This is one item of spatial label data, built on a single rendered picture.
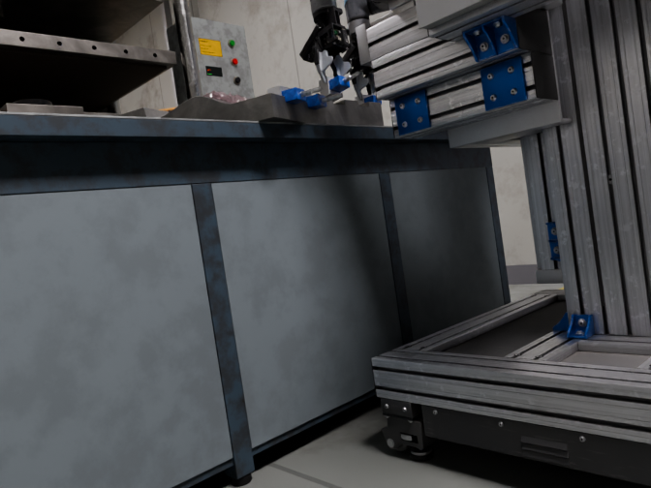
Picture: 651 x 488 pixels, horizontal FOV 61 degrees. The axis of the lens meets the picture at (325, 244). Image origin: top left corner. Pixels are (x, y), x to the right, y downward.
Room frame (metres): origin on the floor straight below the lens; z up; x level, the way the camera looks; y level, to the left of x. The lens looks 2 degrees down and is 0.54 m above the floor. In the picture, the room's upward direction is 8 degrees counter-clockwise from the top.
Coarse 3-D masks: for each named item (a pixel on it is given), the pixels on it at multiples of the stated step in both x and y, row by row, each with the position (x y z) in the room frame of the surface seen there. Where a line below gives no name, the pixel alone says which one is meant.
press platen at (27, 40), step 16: (0, 32) 1.74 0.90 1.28; (16, 32) 1.77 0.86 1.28; (16, 48) 1.79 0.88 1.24; (32, 48) 1.81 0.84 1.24; (48, 48) 1.84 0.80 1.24; (64, 48) 1.87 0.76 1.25; (80, 48) 1.91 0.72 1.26; (96, 48) 1.95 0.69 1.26; (112, 48) 1.99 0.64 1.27; (128, 48) 2.03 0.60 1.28; (144, 48) 2.08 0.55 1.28; (160, 64) 2.14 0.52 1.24; (176, 64) 2.17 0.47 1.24
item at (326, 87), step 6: (330, 78) 1.59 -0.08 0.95; (336, 78) 1.55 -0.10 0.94; (342, 78) 1.56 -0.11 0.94; (348, 78) 1.54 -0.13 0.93; (324, 84) 1.58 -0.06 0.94; (330, 84) 1.57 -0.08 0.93; (336, 84) 1.55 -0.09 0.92; (342, 84) 1.55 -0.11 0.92; (348, 84) 1.57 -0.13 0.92; (324, 90) 1.58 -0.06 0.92; (330, 90) 1.57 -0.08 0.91; (336, 90) 1.58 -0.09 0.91; (342, 90) 1.59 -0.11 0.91
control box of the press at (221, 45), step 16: (192, 16) 2.31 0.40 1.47; (176, 32) 2.35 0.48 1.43; (208, 32) 2.36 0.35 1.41; (224, 32) 2.42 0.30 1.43; (240, 32) 2.48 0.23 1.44; (176, 48) 2.36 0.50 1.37; (208, 48) 2.35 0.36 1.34; (224, 48) 2.41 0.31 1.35; (240, 48) 2.47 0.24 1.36; (208, 64) 2.34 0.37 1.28; (224, 64) 2.40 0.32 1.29; (240, 64) 2.46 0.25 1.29; (176, 80) 2.39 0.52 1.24; (208, 80) 2.34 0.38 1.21; (224, 80) 2.39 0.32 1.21; (240, 80) 2.45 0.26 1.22; (176, 96) 2.40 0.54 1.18
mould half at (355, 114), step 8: (328, 104) 1.55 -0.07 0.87; (352, 104) 1.62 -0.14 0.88; (376, 104) 1.70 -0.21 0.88; (328, 112) 1.55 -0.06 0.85; (336, 112) 1.57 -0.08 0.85; (344, 112) 1.59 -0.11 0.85; (352, 112) 1.62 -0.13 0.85; (360, 112) 1.65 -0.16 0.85; (368, 112) 1.67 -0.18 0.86; (376, 112) 1.70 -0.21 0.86; (328, 120) 1.55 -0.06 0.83; (336, 120) 1.57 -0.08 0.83; (344, 120) 1.59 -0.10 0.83; (352, 120) 1.62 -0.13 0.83; (360, 120) 1.64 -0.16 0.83; (368, 120) 1.67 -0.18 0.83; (376, 120) 1.69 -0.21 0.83
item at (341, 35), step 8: (328, 8) 1.59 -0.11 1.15; (336, 8) 1.59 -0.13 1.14; (320, 16) 1.61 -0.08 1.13; (328, 16) 1.59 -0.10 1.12; (336, 16) 1.59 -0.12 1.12; (328, 24) 1.56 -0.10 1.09; (336, 24) 1.57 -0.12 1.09; (320, 32) 1.59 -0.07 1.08; (328, 32) 1.57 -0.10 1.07; (336, 32) 1.57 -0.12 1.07; (344, 32) 1.59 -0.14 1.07; (320, 40) 1.59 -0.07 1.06; (328, 40) 1.56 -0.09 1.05; (336, 40) 1.57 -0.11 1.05; (344, 40) 1.58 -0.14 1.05; (328, 48) 1.59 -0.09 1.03; (336, 48) 1.60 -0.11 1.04; (344, 48) 1.60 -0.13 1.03
